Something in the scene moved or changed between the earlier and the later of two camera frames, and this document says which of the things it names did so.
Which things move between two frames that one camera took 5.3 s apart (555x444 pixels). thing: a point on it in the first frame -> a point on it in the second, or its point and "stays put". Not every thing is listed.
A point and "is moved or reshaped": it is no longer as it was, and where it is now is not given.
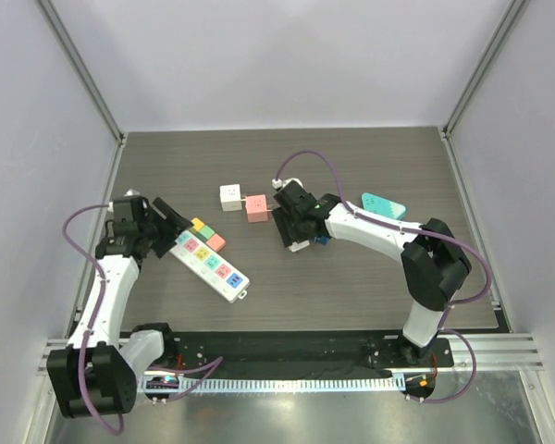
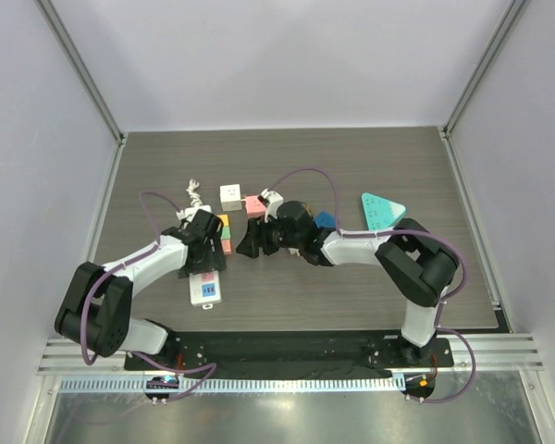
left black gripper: (180, 223) -> (215, 261)
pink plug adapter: (215, 242) is moved or reshaped
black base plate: (338, 353) stays put
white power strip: (209, 267) is moved or reshaped
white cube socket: (230, 198) stays put
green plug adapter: (205, 233) is moved or reshaped
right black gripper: (286, 227) -> (263, 239)
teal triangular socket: (381, 205) stays put
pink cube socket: (256, 208) stays put
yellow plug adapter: (197, 224) is moved or reshaped
